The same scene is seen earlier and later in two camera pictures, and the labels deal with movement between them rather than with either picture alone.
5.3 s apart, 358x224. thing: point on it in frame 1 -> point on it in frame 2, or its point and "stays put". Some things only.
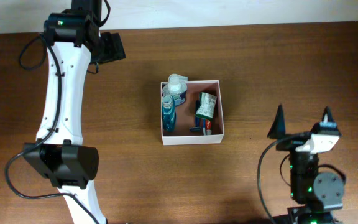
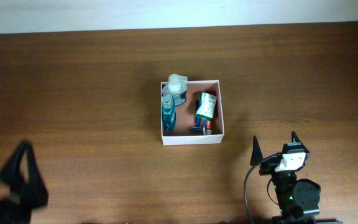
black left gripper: x=115 y=50 -> x=35 y=188
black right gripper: x=278 y=129 -> x=269 y=165
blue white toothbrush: x=204 y=127 stays put
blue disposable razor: x=197 y=128 stays put
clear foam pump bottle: x=176 y=86 stays put
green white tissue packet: x=207 y=105 stays put
